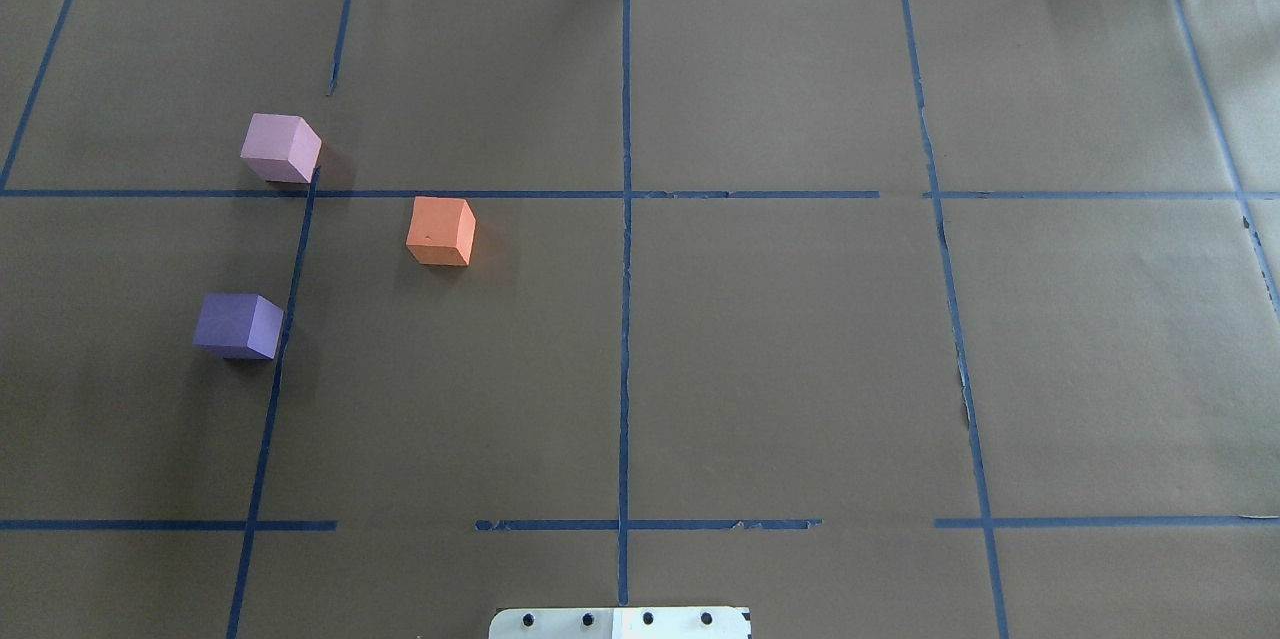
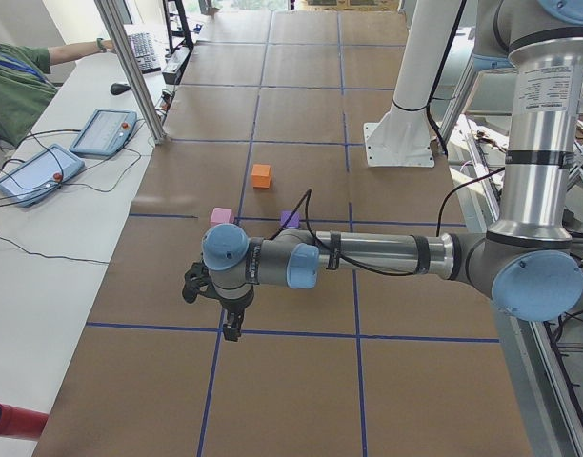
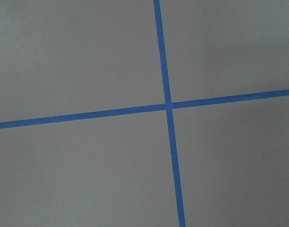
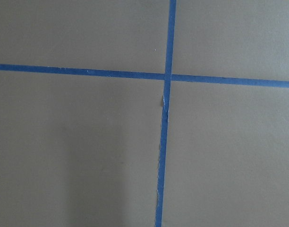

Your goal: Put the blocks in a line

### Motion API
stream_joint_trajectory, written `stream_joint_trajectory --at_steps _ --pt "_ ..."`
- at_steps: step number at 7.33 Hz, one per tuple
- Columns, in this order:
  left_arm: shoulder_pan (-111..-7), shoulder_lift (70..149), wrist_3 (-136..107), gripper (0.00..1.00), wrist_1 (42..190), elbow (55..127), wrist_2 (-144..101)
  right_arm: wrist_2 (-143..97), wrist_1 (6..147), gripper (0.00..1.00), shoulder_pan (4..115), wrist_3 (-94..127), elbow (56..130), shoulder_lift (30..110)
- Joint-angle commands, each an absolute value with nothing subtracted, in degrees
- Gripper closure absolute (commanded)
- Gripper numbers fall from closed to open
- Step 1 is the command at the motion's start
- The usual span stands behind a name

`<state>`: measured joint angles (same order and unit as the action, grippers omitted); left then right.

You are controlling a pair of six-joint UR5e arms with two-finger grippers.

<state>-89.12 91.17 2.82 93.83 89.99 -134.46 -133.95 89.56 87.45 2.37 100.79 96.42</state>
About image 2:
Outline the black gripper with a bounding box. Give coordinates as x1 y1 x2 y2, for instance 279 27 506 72
219 288 254 341

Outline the orange foam block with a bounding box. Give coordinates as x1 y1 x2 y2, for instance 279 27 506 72
251 163 271 189

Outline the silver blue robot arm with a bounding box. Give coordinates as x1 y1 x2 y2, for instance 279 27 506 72
182 1 583 341

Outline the pink foam block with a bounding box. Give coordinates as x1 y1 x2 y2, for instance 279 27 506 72
210 207 234 227

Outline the purple foam block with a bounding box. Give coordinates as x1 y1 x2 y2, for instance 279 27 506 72
280 210 300 229

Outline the far blue teach pendant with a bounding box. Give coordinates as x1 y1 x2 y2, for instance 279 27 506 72
70 109 137 157

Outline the blue teach pendant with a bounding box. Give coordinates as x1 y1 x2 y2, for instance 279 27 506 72
0 144 85 207
70 109 137 157

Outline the near blue teach pendant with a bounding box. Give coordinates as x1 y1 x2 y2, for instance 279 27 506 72
0 144 85 207

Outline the red cylinder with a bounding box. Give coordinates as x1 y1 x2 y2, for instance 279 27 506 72
0 403 49 441

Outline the black computer mouse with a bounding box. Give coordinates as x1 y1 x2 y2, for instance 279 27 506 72
110 83 131 96

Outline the black computer keyboard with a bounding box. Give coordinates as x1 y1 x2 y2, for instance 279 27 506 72
128 32 161 74

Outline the person in green shirt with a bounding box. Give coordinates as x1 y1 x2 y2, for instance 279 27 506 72
0 37 115 147

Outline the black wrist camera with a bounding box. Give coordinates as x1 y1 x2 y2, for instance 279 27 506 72
182 261 212 304

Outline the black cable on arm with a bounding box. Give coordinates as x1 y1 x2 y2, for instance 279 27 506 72
266 166 508 277

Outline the black pendant cable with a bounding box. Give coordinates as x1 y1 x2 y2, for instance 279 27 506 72
0 130 143 266

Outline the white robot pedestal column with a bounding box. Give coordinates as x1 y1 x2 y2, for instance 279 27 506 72
364 0 466 168

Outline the aluminium frame post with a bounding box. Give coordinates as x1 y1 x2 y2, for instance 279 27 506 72
94 0 166 145

